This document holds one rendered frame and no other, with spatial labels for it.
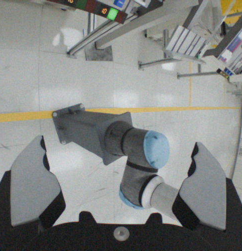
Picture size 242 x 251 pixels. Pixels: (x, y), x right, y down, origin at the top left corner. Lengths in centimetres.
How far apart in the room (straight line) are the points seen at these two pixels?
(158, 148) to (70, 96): 80
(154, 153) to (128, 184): 13
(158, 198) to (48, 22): 117
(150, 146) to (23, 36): 99
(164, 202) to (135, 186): 10
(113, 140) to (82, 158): 68
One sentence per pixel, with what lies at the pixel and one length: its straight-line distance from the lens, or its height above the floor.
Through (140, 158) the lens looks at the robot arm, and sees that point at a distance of 48.
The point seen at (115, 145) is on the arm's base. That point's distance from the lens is 57.
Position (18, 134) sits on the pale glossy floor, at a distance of 106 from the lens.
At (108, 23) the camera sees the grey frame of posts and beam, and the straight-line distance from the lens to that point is 77.
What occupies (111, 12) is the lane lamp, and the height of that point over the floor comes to 66.
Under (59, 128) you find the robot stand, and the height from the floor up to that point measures 2.
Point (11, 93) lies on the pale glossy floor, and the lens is 105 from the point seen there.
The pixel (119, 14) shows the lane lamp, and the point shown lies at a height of 66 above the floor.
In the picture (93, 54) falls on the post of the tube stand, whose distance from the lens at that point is 124.
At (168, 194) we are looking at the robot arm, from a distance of 45.
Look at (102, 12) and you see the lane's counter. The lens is 54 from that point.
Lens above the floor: 104
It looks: 50 degrees down
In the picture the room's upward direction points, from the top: 101 degrees clockwise
